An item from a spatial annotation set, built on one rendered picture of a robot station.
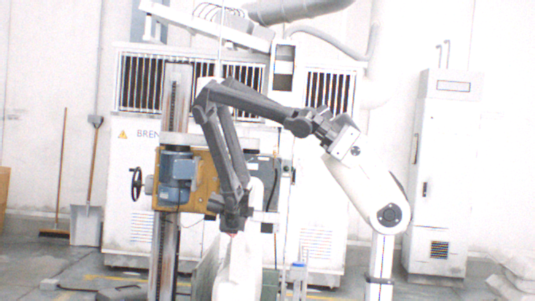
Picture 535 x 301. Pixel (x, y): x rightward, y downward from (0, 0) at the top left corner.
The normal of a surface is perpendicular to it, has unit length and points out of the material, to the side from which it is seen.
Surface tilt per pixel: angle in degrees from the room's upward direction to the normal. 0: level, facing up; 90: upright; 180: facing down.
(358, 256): 90
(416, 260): 90
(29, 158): 90
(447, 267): 90
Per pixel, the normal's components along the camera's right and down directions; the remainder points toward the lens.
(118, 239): -0.04, 0.05
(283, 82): 0.04, -0.68
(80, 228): -0.02, -0.19
